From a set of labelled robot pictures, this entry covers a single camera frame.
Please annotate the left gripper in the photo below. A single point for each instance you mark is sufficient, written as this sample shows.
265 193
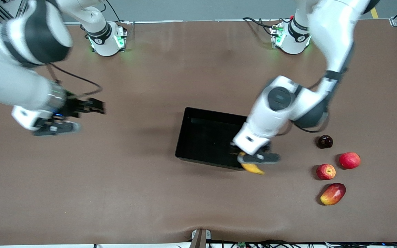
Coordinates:
266 148

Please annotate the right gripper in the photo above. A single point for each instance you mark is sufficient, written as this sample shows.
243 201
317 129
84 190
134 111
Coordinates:
71 106

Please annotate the yellow banana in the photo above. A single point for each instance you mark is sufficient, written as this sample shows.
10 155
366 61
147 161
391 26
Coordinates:
252 168

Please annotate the black plastic box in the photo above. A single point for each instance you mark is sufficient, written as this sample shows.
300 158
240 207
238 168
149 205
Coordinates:
202 137

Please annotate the small red yellow apple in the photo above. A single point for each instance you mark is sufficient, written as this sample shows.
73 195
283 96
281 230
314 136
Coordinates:
326 172

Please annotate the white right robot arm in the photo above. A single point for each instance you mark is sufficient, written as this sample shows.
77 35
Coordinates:
12 86

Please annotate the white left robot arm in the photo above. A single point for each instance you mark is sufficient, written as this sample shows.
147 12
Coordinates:
333 31

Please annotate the dark purple plum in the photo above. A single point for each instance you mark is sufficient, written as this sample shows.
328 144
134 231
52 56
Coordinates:
325 142

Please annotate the brown mounting bar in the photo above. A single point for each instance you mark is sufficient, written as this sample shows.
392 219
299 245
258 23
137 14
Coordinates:
198 241

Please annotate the red yellow mango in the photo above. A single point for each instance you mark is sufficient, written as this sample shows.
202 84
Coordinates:
333 194

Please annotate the red round apple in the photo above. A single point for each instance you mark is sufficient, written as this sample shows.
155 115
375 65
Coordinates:
349 160

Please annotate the silver table edge strip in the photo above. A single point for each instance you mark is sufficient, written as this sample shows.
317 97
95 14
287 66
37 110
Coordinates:
202 21

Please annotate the grey metal clamp bracket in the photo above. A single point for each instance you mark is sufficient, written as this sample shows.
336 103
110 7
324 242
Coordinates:
208 235

